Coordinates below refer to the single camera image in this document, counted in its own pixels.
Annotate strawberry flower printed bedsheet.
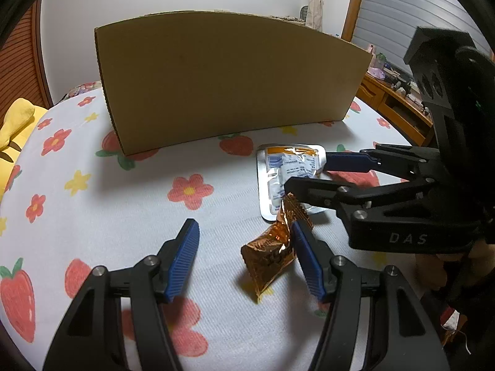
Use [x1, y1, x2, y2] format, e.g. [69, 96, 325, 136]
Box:
[0, 85, 437, 371]

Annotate brown cardboard box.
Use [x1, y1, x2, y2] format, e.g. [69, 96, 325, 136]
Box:
[94, 10, 374, 158]

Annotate small amber snack packet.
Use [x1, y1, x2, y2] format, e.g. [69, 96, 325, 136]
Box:
[241, 194, 315, 305]

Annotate person's right hand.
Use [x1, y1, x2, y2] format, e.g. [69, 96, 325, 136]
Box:
[415, 240, 495, 290]

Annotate brown slatted wooden door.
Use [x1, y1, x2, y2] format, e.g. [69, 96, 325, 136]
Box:
[0, 0, 53, 114]

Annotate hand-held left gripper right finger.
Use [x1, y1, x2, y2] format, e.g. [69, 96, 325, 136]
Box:
[292, 220, 452, 371]

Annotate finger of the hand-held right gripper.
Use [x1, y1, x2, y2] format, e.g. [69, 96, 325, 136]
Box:
[323, 144, 445, 182]
[285, 177, 445, 211]

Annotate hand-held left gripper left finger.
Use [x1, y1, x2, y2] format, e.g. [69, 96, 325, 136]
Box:
[42, 218, 200, 371]

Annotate silver orange blue snack packet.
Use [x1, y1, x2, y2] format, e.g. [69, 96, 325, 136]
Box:
[256, 144, 329, 223]

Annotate floral quilt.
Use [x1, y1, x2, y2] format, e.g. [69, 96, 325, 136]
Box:
[64, 81, 101, 99]

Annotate person's dark clothing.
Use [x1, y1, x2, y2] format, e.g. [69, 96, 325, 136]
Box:
[421, 247, 495, 371]

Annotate thin white cable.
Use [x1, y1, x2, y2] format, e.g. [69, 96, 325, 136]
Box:
[441, 317, 472, 356]

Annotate wooden desk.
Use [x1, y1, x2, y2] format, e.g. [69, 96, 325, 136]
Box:
[356, 73, 437, 147]

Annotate yellow plush toy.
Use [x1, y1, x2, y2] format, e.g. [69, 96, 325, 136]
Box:
[0, 98, 49, 198]

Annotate grey window blinds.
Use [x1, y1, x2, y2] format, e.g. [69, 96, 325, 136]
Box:
[350, 0, 492, 82]

